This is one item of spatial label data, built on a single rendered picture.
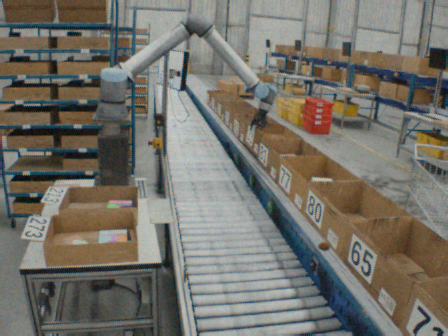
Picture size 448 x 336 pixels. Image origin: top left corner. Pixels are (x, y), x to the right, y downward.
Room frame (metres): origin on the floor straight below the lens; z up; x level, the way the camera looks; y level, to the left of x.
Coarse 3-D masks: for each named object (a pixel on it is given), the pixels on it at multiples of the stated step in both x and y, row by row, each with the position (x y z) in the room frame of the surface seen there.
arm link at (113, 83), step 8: (104, 72) 2.08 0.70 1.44; (112, 72) 2.08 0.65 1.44; (120, 72) 2.10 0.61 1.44; (104, 80) 2.08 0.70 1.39; (112, 80) 2.07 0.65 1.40; (120, 80) 2.09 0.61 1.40; (104, 88) 2.07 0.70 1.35; (112, 88) 2.07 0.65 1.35; (120, 88) 2.09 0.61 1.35; (104, 96) 2.07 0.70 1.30; (112, 96) 2.07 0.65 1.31; (120, 96) 2.10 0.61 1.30
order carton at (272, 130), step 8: (248, 128) 2.70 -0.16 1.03; (256, 128) 2.51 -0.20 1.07; (264, 128) 2.77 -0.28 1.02; (272, 128) 2.78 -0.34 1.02; (280, 128) 2.80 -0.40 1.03; (288, 128) 2.72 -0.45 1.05; (256, 136) 2.48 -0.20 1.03; (264, 136) 2.37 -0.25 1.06; (272, 136) 2.38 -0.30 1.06; (280, 136) 2.39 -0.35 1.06; (288, 136) 2.40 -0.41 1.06; (296, 136) 2.55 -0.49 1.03; (248, 144) 2.62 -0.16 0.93; (256, 144) 2.44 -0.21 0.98
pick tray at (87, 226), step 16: (64, 224) 1.49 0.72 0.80; (80, 224) 1.51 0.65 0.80; (96, 224) 1.53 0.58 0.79; (112, 224) 1.55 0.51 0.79; (128, 224) 1.57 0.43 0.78; (48, 240) 1.32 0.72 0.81; (96, 240) 1.44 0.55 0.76; (48, 256) 1.21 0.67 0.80; (64, 256) 1.23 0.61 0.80; (80, 256) 1.25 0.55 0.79; (96, 256) 1.27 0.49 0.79; (112, 256) 1.29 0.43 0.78; (128, 256) 1.31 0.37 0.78
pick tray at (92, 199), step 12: (72, 192) 1.81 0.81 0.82; (84, 192) 1.83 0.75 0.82; (96, 192) 1.85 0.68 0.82; (108, 192) 1.86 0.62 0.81; (120, 192) 1.88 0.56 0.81; (132, 192) 1.89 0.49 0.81; (60, 204) 1.59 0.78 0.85; (72, 204) 1.79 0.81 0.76; (84, 204) 1.80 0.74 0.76; (96, 204) 1.82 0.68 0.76
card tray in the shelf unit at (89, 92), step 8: (64, 88) 2.89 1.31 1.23; (72, 88) 2.91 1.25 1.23; (80, 88) 2.92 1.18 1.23; (88, 88) 2.93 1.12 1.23; (96, 88) 2.95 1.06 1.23; (64, 96) 2.89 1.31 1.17; (72, 96) 2.91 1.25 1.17; (80, 96) 2.92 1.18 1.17; (88, 96) 2.93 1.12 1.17; (96, 96) 2.95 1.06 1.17
